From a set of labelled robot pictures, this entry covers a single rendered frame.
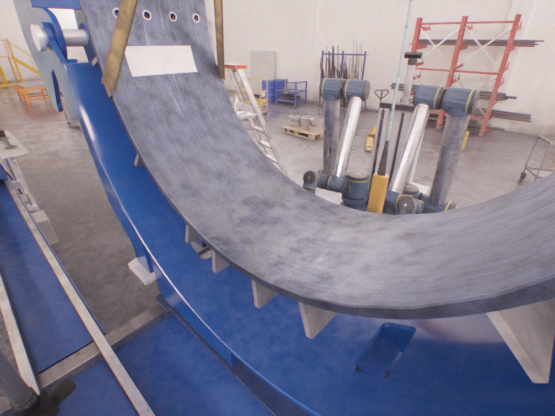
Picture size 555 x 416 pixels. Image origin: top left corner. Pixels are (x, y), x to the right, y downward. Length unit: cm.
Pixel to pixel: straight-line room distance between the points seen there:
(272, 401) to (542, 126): 1075
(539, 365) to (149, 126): 167
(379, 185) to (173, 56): 139
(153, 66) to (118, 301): 226
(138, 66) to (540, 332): 185
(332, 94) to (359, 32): 1045
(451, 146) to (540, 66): 910
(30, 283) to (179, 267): 148
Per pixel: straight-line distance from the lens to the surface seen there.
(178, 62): 192
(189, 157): 163
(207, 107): 188
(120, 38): 167
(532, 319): 81
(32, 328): 250
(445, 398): 110
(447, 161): 233
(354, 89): 238
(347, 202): 276
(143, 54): 185
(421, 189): 326
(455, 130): 224
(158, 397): 189
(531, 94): 1132
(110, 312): 323
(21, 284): 295
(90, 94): 198
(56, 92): 259
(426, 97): 223
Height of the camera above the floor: 214
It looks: 29 degrees down
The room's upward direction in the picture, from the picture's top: straight up
